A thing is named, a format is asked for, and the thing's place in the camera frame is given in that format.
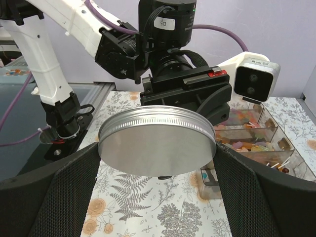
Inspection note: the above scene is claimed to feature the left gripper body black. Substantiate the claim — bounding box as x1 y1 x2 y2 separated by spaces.
140 66 232 125

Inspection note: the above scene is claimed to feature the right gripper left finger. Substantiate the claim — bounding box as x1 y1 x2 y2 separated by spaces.
0 142 100 237

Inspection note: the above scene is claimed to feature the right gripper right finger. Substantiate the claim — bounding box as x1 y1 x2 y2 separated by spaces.
213 143 316 237

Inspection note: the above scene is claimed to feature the clear compartment candy box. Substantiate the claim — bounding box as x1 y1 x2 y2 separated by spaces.
199 102 316 200

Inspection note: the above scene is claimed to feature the round metal jar lid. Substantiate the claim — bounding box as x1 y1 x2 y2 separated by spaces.
98 105 217 177

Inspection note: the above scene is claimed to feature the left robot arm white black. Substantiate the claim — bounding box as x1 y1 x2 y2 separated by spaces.
0 0 232 144

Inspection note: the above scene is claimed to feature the floral table mat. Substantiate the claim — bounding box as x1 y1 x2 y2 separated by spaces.
81 97 316 237

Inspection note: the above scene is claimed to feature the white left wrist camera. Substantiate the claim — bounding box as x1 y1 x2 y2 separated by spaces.
218 51 281 104

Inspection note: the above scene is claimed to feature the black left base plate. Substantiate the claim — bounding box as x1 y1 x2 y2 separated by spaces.
44 114 93 162

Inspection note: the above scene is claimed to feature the aluminium frame rail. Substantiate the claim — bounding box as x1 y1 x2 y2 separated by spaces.
70 82 116 116

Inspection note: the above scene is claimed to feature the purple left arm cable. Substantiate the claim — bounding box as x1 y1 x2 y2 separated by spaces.
0 0 249 149

